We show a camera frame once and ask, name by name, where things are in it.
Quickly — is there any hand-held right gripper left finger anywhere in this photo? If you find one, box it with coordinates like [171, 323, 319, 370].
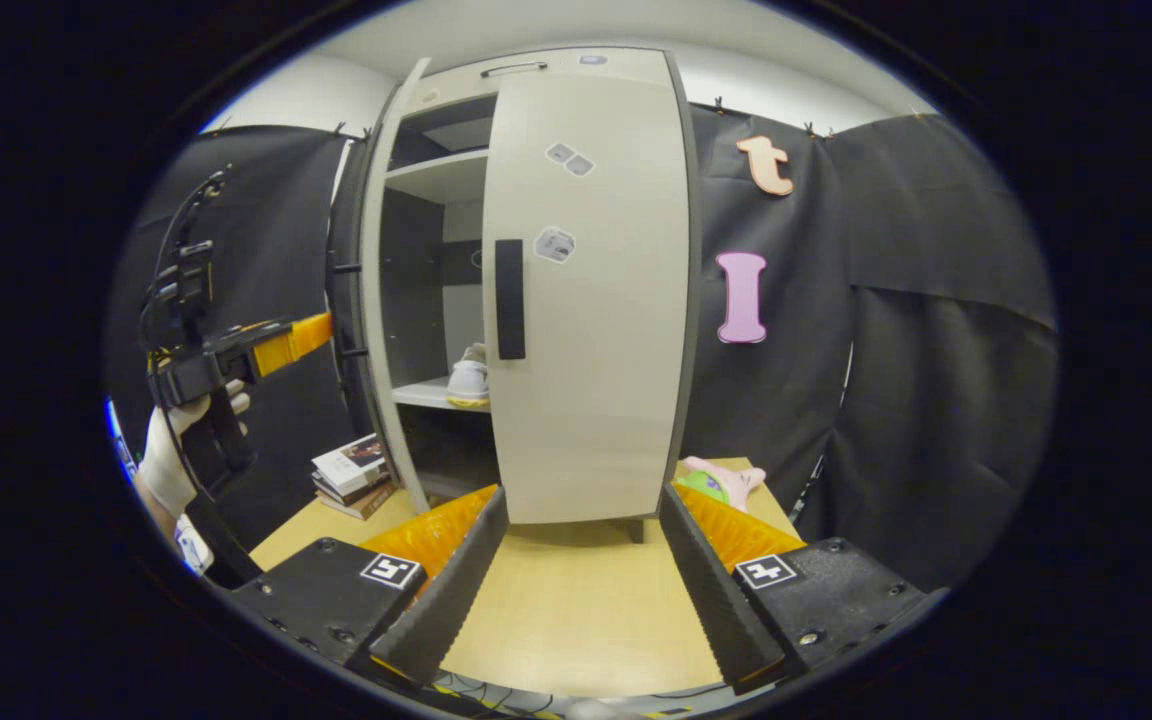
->
[231, 485, 510, 686]

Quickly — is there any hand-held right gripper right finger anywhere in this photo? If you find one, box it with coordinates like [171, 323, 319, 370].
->
[658, 482, 947, 696]

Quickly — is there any grey cabinet door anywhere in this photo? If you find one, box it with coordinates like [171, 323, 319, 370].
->
[329, 57, 434, 516]
[481, 68, 692, 526]

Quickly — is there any white shoe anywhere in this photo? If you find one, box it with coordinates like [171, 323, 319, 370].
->
[446, 343, 490, 409]

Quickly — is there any grey shoe cabinet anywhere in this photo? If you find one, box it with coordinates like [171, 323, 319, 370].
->
[331, 45, 705, 526]

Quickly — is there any grey cabinet drawer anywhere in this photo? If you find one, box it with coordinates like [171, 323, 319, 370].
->
[406, 47, 672, 111]

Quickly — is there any computer monitor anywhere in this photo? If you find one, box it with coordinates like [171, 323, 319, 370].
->
[104, 398, 137, 481]

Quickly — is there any pink plush toy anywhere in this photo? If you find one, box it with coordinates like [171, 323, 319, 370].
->
[674, 455, 769, 513]

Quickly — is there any brown cover book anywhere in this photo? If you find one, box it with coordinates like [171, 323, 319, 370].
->
[316, 484, 399, 521]

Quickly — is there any white cover book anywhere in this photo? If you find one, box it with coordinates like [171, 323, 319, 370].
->
[311, 433, 389, 496]

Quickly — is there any dark cover book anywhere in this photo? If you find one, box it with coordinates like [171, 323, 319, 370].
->
[313, 468, 393, 507]

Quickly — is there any white and blue object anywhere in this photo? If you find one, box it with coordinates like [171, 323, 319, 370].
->
[174, 513, 215, 577]

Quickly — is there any black backdrop cloth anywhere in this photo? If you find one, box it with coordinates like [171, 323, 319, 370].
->
[106, 100, 1059, 591]

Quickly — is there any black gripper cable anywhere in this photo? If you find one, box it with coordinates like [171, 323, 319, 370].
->
[139, 168, 234, 353]

